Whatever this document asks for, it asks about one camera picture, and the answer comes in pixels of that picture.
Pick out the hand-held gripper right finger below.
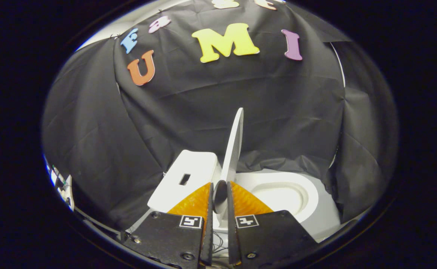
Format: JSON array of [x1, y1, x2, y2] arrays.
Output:
[[227, 181, 320, 268]]

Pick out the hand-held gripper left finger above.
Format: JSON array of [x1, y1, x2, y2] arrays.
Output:
[[121, 182, 214, 269]]

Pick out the grey toilet lid pull tab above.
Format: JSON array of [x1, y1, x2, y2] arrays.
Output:
[[213, 180, 228, 214]]

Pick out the white toilet lid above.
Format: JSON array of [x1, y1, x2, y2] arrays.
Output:
[[218, 108, 244, 225]]

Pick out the black backdrop cloth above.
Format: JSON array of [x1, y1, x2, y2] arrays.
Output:
[[42, 0, 398, 232]]

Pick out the thin black cables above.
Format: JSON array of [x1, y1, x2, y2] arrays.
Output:
[[212, 229, 228, 255]]

